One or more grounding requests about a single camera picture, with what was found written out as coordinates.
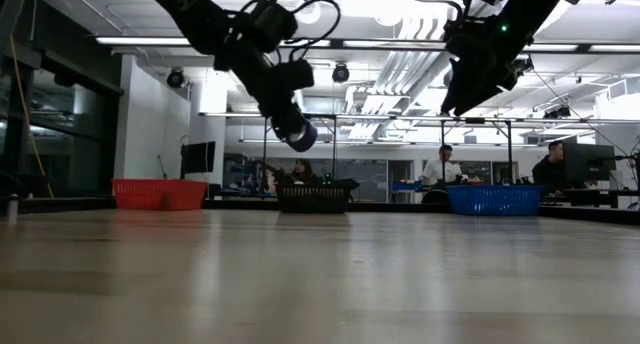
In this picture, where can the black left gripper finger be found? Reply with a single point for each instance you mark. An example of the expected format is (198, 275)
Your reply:
(287, 126)

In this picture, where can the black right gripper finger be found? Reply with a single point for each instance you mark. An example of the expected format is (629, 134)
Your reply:
(465, 96)

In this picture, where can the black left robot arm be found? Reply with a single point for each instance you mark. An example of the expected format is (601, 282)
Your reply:
(200, 19)

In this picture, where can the person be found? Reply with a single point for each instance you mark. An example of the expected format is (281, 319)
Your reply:
(302, 171)
(550, 171)
(440, 169)

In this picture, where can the black ceiling spotlight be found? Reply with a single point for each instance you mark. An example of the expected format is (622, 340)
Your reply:
(341, 74)
(175, 78)

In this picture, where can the black plastic basket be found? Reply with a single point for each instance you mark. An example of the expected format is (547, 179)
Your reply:
(312, 201)

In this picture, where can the blue plastic basket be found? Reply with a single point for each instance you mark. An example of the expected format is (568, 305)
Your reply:
(495, 201)

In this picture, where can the black computer monitor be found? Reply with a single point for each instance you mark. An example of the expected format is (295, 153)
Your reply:
(590, 161)

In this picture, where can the red plastic basket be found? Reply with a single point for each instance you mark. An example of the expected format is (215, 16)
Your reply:
(160, 196)

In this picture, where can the black desk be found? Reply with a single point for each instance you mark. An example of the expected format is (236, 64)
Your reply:
(590, 198)

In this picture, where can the black metal stand frame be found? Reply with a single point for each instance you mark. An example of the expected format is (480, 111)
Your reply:
(475, 120)

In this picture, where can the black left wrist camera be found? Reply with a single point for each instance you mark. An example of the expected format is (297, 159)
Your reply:
(295, 75)

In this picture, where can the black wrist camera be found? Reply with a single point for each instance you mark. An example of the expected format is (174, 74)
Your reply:
(515, 71)
(295, 75)

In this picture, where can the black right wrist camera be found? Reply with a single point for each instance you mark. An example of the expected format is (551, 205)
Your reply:
(515, 71)

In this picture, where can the black wall monitor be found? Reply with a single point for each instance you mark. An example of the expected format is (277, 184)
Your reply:
(197, 158)

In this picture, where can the black aluminium table frame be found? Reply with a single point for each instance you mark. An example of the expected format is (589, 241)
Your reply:
(390, 207)

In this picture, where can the white bolt post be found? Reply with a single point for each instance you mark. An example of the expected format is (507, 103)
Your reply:
(12, 209)

